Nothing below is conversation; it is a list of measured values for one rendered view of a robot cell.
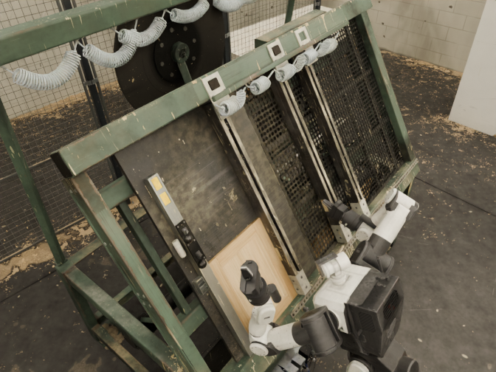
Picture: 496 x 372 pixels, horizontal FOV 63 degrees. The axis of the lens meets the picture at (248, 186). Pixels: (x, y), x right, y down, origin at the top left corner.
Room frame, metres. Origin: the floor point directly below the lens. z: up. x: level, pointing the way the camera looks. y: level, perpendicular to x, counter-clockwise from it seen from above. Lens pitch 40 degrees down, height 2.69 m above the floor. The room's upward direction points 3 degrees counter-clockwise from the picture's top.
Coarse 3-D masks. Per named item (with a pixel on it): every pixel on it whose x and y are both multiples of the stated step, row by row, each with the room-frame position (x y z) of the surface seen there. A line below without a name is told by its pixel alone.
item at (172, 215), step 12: (144, 180) 1.25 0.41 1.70; (156, 192) 1.21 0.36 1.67; (168, 204) 1.20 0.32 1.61; (168, 216) 1.17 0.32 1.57; (180, 216) 1.19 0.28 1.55; (180, 240) 1.14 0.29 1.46; (192, 264) 1.11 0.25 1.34; (204, 276) 1.07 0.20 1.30; (216, 288) 1.06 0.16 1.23; (216, 300) 1.03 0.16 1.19; (228, 300) 1.05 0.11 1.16; (228, 312) 1.01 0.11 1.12; (228, 324) 1.00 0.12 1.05; (240, 324) 1.00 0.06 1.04; (240, 336) 0.96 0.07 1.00
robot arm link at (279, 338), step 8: (272, 328) 0.89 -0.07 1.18; (280, 328) 0.86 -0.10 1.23; (288, 328) 0.84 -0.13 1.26; (272, 336) 0.85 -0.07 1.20; (280, 336) 0.83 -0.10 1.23; (288, 336) 0.81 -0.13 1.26; (256, 344) 0.83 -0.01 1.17; (264, 344) 0.83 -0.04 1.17; (272, 344) 0.82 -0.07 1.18; (280, 344) 0.81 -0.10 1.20; (288, 344) 0.80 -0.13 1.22; (296, 344) 0.78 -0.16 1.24; (256, 352) 0.82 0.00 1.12; (264, 352) 0.81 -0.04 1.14; (272, 352) 0.81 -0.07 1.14
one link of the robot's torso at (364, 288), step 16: (352, 272) 1.02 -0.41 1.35; (368, 272) 1.00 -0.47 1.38; (320, 288) 0.99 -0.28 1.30; (336, 288) 0.96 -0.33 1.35; (352, 288) 0.93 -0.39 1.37; (368, 288) 0.92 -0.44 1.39; (384, 288) 0.90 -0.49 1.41; (400, 288) 0.92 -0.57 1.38; (320, 304) 0.90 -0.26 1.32; (336, 304) 0.88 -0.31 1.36; (352, 304) 0.85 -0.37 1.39; (368, 304) 0.84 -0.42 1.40; (384, 304) 0.83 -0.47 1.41; (400, 304) 0.89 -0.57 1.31; (336, 320) 0.83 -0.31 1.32; (352, 320) 0.81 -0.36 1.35; (368, 320) 0.80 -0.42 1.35; (384, 320) 0.80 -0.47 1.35; (400, 320) 0.89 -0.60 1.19; (352, 336) 0.81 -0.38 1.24; (368, 336) 0.79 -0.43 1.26; (384, 336) 0.78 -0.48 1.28; (368, 352) 0.80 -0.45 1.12; (384, 352) 0.78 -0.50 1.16
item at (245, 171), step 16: (208, 80) 1.59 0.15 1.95; (224, 96) 1.60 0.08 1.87; (240, 96) 1.50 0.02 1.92; (208, 112) 1.59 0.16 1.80; (224, 128) 1.54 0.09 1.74; (224, 144) 1.54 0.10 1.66; (240, 144) 1.54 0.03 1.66; (240, 160) 1.48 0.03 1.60; (240, 176) 1.48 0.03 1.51; (256, 176) 1.48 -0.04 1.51; (256, 192) 1.43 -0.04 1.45; (256, 208) 1.42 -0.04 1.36; (272, 208) 1.43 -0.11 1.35; (272, 224) 1.37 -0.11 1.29; (272, 240) 1.36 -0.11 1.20; (288, 240) 1.37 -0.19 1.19; (288, 256) 1.31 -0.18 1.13; (288, 272) 1.29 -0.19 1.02; (304, 288) 1.24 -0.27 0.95
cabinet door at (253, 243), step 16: (256, 224) 1.38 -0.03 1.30; (240, 240) 1.28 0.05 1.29; (256, 240) 1.33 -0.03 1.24; (224, 256) 1.19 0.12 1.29; (240, 256) 1.23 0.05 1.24; (256, 256) 1.27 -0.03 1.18; (272, 256) 1.31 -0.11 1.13; (224, 272) 1.14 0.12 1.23; (240, 272) 1.18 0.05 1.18; (272, 272) 1.26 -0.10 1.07; (224, 288) 1.10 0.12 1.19; (288, 288) 1.25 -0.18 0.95; (240, 304) 1.08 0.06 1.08; (288, 304) 1.19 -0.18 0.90
